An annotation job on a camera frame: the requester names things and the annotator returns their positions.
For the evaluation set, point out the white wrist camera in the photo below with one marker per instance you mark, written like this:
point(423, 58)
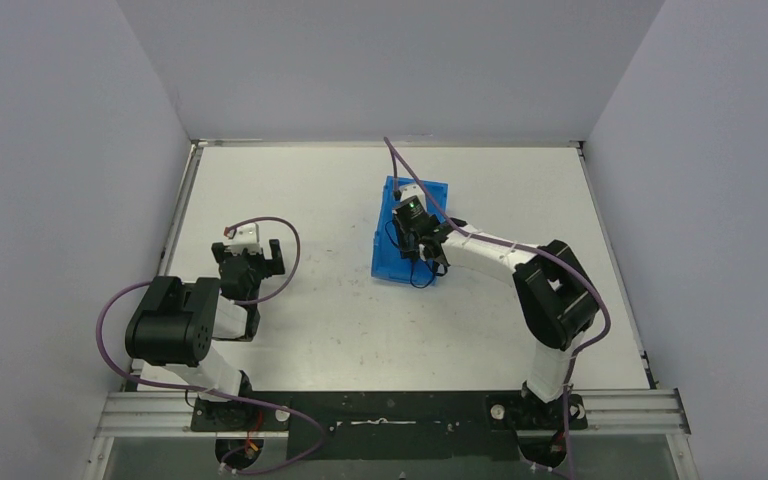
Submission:
point(244, 239)
point(407, 191)

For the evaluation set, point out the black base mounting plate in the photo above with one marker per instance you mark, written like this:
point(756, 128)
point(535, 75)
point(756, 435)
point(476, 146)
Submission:
point(378, 443)

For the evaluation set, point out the blue plastic bin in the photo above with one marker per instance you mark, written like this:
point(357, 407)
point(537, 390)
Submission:
point(387, 263)

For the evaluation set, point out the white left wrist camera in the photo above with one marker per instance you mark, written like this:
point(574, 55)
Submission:
point(244, 239)

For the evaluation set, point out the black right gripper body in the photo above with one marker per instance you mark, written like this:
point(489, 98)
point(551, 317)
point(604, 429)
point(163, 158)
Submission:
point(410, 240)

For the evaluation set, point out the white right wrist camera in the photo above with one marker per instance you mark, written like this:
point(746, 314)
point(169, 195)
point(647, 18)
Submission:
point(407, 191)

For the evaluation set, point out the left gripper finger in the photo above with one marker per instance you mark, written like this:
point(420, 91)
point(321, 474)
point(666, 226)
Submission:
point(276, 262)
point(218, 250)

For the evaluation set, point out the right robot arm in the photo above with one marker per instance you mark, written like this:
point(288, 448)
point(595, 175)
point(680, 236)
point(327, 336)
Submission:
point(550, 284)

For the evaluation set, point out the aluminium left table rail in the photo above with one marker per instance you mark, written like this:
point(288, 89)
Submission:
point(180, 206)

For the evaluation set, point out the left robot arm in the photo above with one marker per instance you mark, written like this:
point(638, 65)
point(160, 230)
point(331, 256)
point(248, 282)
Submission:
point(176, 323)

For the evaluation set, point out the aluminium front frame rail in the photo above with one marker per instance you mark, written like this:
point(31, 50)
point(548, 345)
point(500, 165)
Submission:
point(611, 412)

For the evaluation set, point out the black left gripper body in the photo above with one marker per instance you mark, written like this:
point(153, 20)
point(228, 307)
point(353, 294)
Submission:
point(255, 263)

